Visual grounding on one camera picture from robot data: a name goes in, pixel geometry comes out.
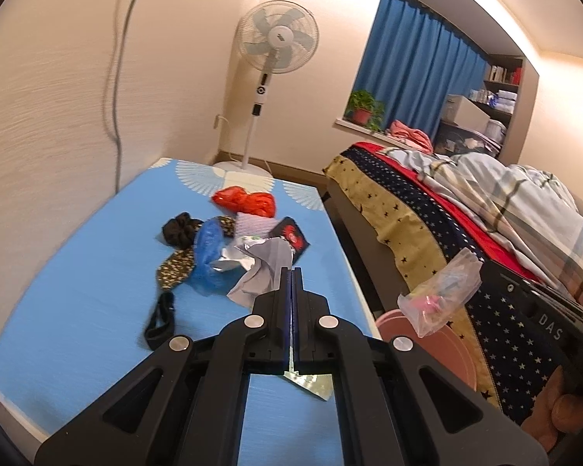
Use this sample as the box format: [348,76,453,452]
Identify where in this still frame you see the leopard print cloth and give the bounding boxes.
[156,215,236,292]

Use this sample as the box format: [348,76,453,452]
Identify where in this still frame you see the black and red packet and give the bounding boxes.
[269,217,312,256]

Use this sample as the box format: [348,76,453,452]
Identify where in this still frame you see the bookshelf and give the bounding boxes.
[481,56,524,132]

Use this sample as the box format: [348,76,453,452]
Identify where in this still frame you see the grey wall cable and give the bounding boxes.
[104,0,152,192]

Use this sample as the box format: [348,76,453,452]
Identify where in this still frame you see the potted green plant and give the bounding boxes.
[346,90,386,132]

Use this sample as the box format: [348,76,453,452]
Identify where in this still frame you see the red plastic bag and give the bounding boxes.
[211,186,277,217]

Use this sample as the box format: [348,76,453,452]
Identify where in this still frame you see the cardboard box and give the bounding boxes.
[440,94,489,134]

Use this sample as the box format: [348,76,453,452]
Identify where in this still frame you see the clear plastic bag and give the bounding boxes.
[397,247,483,338]

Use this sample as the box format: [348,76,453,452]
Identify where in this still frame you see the lavender quilted packet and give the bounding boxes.
[234,212,278,240]

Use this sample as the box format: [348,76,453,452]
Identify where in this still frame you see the blue curtain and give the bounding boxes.
[357,0,491,141]

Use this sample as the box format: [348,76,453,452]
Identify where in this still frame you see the pink plastic bucket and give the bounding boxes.
[374,307,479,391]

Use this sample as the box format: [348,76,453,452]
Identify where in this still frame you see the black strap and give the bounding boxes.
[143,291,176,350]

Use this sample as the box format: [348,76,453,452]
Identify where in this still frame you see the white standing fan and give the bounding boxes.
[213,0,318,178]

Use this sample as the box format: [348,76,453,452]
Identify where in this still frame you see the person's right hand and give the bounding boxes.
[520,365,583,447]

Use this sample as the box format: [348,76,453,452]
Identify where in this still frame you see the pink clothes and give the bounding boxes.
[386,120,433,151]

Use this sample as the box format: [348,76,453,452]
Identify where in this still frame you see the silver foil scrap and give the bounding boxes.
[283,371,333,401]

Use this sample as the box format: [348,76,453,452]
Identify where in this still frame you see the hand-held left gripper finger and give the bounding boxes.
[291,267,550,466]
[34,267,292,466]

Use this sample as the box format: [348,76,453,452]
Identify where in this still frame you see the black scrunchie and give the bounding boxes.
[162,212,204,247]

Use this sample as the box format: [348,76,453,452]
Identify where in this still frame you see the crumpled silver wrapper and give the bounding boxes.
[209,245,253,273]

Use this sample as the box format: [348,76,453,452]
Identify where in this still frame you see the plaid duvet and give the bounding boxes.
[386,148,583,316]

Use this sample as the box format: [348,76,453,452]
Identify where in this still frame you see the red blanket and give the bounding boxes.
[352,142,540,282]

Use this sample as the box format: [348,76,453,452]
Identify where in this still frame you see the blue ironing board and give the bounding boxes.
[0,158,384,466]

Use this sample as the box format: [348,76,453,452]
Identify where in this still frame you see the bed with star sheet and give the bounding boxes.
[323,148,583,423]

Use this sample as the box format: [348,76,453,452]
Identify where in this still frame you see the white windowsill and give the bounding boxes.
[334,117,399,145]

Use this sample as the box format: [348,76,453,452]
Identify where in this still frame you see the dark bed frame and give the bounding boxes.
[325,179,404,309]

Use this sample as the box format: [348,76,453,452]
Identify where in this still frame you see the blue plastic bag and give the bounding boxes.
[190,218,234,297]

